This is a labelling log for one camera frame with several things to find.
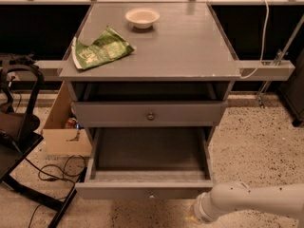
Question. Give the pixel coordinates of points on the yellowish covered gripper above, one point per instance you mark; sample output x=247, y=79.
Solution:
x=199, y=210

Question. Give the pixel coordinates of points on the grey drawer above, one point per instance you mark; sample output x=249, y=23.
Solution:
x=132, y=163
x=148, y=114

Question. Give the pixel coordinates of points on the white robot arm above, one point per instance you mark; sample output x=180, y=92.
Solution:
x=228, y=197

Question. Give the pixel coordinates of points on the grey drawer cabinet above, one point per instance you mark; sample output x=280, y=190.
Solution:
x=182, y=58

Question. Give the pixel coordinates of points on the grey top drawer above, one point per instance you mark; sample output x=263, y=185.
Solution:
x=148, y=114

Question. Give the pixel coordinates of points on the cardboard box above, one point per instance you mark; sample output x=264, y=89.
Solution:
x=62, y=141

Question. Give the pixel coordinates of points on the red soda can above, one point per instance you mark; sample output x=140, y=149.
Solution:
x=71, y=123

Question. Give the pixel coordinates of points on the dark cabinet right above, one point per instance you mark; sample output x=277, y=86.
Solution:
x=293, y=91

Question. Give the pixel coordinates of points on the metal diagonal strut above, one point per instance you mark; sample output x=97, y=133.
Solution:
x=277, y=60

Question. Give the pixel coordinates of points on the green chip bag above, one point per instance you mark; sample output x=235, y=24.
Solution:
x=110, y=46

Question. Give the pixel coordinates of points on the white paper bowl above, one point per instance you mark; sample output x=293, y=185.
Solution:
x=142, y=18

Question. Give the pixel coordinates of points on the black chair frame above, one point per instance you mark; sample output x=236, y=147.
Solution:
x=18, y=139

